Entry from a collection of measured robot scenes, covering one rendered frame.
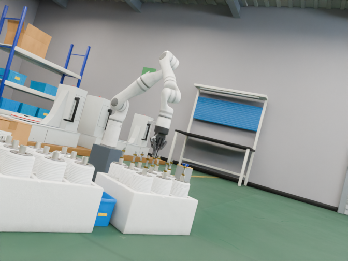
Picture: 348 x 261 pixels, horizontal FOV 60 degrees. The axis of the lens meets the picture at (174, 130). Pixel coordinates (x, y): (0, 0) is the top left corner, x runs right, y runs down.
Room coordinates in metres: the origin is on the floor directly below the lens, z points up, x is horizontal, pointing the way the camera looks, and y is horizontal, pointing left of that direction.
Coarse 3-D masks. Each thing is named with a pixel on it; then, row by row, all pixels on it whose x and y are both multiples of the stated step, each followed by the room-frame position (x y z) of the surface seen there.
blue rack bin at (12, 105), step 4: (0, 100) 5.55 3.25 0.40; (4, 100) 5.55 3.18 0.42; (8, 100) 5.62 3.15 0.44; (12, 100) 5.69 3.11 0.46; (0, 104) 5.54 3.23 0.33; (4, 104) 5.57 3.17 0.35; (8, 104) 5.65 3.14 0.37; (12, 104) 5.72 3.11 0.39; (16, 104) 5.79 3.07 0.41; (0, 108) 5.53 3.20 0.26; (4, 108) 5.60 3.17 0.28; (8, 108) 5.67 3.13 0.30; (12, 108) 5.75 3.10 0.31; (16, 108) 5.82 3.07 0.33
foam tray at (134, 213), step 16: (96, 176) 1.59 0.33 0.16; (112, 192) 1.42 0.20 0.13; (128, 192) 1.32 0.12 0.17; (128, 208) 1.29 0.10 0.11; (144, 208) 1.33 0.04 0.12; (160, 208) 1.38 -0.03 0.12; (176, 208) 1.44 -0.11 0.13; (192, 208) 1.51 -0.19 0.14; (112, 224) 1.37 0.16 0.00; (128, 224) 1.29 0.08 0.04; (144, 224) 1.35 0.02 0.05; (160, 224) 1.40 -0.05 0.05; (176, 224) 1.46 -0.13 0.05
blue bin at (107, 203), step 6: (102, 198) 1.29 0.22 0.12; (108, 198) 1.39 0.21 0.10; (114, 198) 1.35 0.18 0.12; (102, 204) 1.29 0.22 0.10; (108, 204) 1.31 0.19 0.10; (114, 204) 1.33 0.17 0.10; (102, 210) 1.30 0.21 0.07; (108, 210) 1.32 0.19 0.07; (96, 216) 1.29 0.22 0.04; (102, 216) 1.31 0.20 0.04; (108, 216) 1.32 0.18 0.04; (96, 222) 1.30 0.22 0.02; (102, 222) 1.31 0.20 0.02; (108, 222) 1.33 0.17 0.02
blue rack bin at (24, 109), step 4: (20, 104) 5.94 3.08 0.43; (24, 104) 5.94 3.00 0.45; (20, 108) 5.93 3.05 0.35; (24, 108) 5.98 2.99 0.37; (28, 108) 6.06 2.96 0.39; (32, 108) 6.14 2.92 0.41; (36, 108) 6.22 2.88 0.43; (20, 112) 5.93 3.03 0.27; (24, 112) 6.01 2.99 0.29; (28, 112) 6.09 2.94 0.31; (32, 112) 6.17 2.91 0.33; (32, 116) 6.20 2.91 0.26
